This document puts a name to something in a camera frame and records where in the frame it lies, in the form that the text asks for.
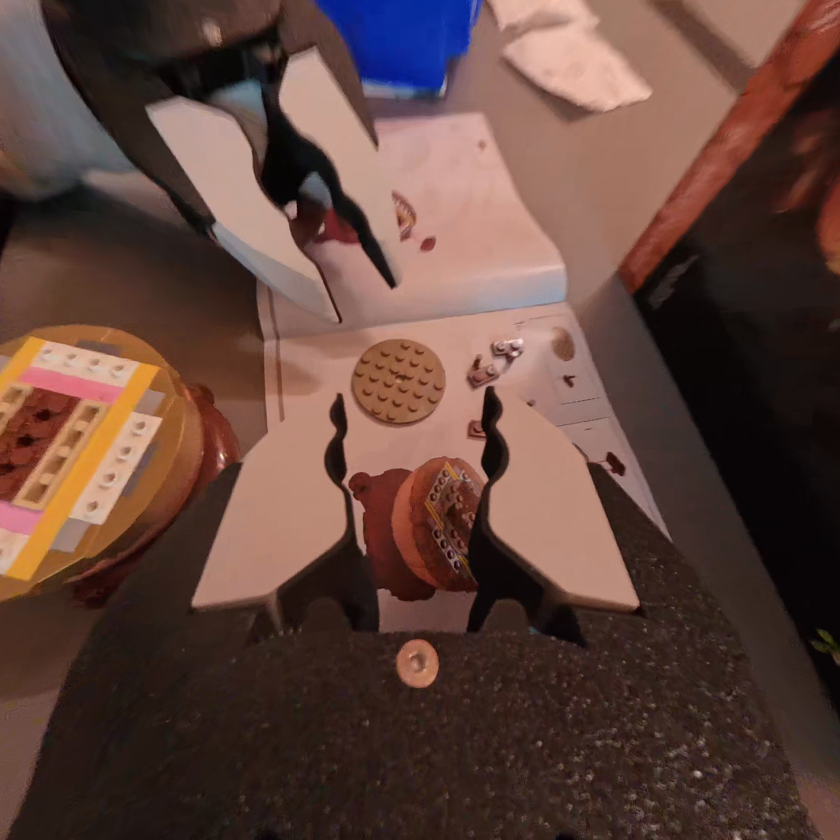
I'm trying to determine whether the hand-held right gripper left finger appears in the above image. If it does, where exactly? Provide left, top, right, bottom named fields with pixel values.
left=193, top=392, right=382, bottom=634

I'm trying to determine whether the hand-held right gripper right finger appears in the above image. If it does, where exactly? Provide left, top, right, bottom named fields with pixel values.
left=466, top=385, right=641, bottom=644

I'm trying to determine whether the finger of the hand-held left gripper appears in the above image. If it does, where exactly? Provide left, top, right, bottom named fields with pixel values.
left=145, top=95, right=342, bottom=325
left=269, top=46, right=401, bottom=290

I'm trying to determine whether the tan round plate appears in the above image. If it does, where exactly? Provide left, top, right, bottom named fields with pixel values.
left=350, top=338, right=448, bottom=426

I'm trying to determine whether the brick pot model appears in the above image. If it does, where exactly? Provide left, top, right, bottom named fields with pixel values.
left=0, top=325, right=244, bottom=607

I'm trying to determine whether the blue plastic bin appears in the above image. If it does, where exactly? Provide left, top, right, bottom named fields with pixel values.
left=315, top=0, right=480, bottom=99

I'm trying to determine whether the white instruction booklet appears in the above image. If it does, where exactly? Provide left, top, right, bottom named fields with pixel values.
left=256, top=112, right=670, bottom=634

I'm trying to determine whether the white paper sheet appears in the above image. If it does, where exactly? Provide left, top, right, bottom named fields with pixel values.
left=486, top=0, right=598, bottom=34
left=503, top=24, right=653, bottom=112

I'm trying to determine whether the black flower print box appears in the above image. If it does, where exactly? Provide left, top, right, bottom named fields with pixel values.
left=617, top=0, right=840, bottom=716

